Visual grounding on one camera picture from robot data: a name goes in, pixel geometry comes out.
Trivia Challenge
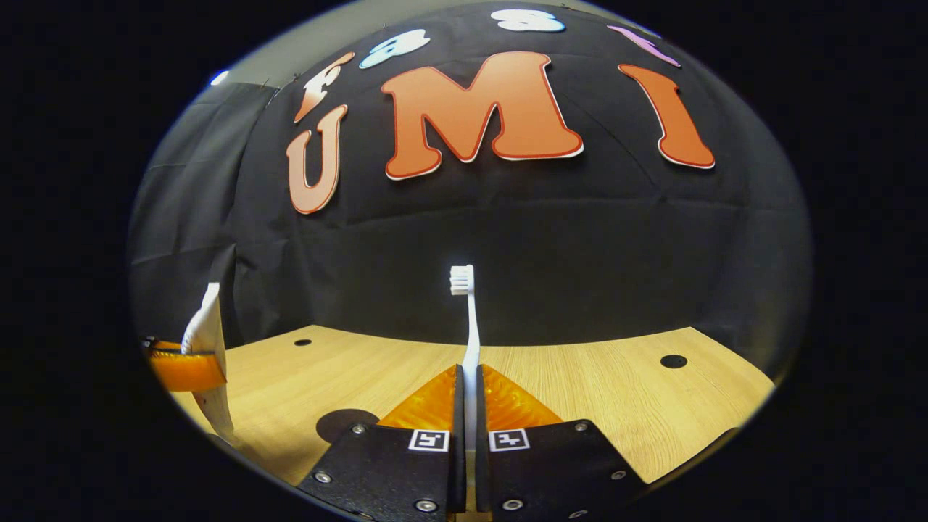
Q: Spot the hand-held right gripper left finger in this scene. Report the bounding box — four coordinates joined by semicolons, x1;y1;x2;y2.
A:
297;364;467;522

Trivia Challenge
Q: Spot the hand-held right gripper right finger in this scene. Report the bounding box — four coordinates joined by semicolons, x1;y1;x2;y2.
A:
475;364;650;522

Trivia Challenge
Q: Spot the white toothpaste tube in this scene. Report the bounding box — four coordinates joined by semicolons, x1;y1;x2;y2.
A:
181;283;237;437

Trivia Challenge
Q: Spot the dark brown round coaster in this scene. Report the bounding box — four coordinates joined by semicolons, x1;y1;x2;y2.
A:
316;409;380;444

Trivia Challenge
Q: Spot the white toothbrush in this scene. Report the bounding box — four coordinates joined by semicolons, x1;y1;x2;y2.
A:
449;265;481;452

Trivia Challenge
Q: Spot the black backdrop cloth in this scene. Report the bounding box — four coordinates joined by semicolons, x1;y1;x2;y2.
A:
129;0;813;385

